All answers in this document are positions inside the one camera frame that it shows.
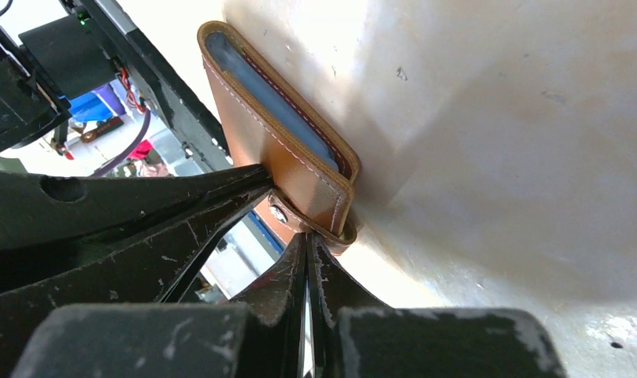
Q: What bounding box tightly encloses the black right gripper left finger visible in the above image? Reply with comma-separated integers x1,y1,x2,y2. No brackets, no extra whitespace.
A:
13,234,307,377

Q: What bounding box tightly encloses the brown leather card holder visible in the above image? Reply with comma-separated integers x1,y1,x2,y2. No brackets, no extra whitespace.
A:
197,20,361,256

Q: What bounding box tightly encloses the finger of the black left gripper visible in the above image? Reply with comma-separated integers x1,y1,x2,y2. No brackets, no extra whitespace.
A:
0,187,269,377
0,165,273,251

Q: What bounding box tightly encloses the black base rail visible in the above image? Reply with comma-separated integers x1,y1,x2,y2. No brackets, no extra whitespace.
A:
72,1,231,172

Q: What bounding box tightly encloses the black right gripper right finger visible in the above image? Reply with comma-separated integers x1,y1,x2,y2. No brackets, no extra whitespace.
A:
307,233,566,377

